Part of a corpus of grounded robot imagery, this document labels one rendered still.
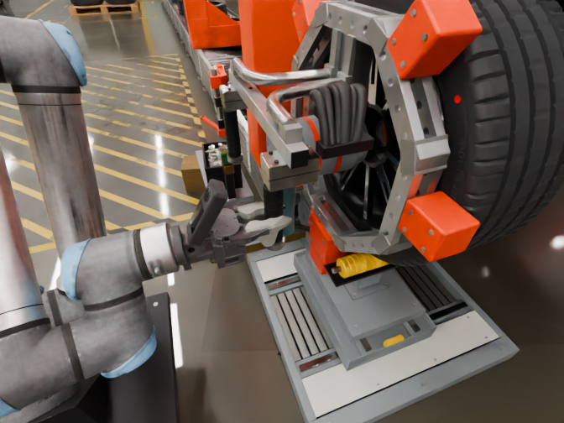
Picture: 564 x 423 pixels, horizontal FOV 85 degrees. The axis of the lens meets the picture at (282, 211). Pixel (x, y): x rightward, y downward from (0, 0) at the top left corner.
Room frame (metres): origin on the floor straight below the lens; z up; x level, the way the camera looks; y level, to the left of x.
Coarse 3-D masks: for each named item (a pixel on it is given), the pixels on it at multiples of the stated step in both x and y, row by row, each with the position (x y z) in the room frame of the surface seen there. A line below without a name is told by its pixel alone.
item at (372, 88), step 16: (368, 80) 0.96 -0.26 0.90; (432, 80) 0.53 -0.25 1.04; (368, 96) 0.73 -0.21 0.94; (384, 96) 0.99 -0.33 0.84; (368, 112) 0.76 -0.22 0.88; (384, 112) 0.66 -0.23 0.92; (368, 128) 0.77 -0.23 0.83; (384, 144) 0.93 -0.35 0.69; (368, 160) 0.69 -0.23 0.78; (384, 160) 0.63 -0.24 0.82; (336, 176) 0.81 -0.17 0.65; (352, 176) 0.74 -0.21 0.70; (368, 176) 0.67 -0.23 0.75; (384, 176) 0.61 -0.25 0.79; (336, 192) 0.76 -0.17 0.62; (352, 192) 0.76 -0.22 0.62; (368, 192) 0.66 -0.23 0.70; (384, 192) 0.60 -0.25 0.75; (352, 208) 0.69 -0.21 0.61; (368, 208) 0.65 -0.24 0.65; (384, 208) 0.69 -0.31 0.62; (368, 224) 0.60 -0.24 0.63
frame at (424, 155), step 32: (352, 0) 0.76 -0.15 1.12; (320, 32) 0.77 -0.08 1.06; (352, 32) 0.63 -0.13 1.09; (384, 32) 0.54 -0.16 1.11; (320, 64) 0.88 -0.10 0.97; (384, 64) 0.53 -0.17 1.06; (416, 96) 0.50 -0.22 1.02; (416, 128) 0.44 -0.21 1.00; (416, 160) 0.41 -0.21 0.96; (320, 192) 0.76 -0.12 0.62; (416, 192) 0.45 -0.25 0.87; (384, 224) 0.43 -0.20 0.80
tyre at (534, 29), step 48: (384, 0) 0.70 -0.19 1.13; (480, 0) 0.57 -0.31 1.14; (528, 0) 0.60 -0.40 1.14; (480, 48) 0.49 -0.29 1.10; (528, 48) 0.51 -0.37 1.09; (480, 96) 0.45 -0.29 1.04; (528, 96) 0.47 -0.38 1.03; (480, 144) 0.42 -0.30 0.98; (528, 144) 0.44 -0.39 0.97; (480, 192) 0.39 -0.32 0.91; (528, 192) 0.43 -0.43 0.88; (480, 240) 0.43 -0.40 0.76
